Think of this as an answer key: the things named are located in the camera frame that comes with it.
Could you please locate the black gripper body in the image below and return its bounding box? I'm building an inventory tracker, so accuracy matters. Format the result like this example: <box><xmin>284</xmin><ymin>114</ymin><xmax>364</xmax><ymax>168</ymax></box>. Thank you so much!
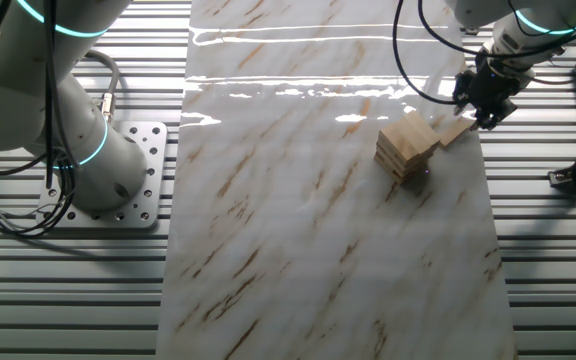
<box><xmin>470</xmin><ymin>64</ymin><xmax>524</xmax><ymax>114</ymax></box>

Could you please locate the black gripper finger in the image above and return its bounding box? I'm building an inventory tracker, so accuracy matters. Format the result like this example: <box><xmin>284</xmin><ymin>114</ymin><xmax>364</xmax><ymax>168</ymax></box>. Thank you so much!
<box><xmin>451</xmin><ymin>69</ymin><xmax>477</xmax><ymax>117</ymax></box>
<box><xmin>472</xmin><ymin>99</ymin><xmax>518</xmax><ymax>132</ymax></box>

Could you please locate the white marble pattern sheet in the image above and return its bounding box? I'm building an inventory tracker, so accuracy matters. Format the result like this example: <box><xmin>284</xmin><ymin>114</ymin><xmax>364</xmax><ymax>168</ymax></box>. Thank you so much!
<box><xmin>155</xmin><ymin>0</ymin><xmax>519</xmax><ymax>360</ymax></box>

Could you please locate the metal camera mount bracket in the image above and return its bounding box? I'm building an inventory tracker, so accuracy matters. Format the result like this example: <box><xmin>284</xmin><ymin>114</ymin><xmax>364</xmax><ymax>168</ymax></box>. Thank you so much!
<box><xmin>547</xmin><ymin>158</ymin><xmax>576</xmax><ymax>190</ymax></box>

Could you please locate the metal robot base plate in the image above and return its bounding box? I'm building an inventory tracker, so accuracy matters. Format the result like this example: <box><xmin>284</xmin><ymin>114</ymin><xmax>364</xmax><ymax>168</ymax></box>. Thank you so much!
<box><xmin>35</xmin><ymin>121</ymin><xmax>168</xmax><ymax>230</ymax></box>

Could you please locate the grey cable with metal connector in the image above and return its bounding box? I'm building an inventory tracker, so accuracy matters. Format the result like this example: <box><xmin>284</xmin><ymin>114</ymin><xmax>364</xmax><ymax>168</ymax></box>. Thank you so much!
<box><xmin>82</xmin><ymin>48</ymin><xmax>122</xmax><ymax>125</ymax></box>

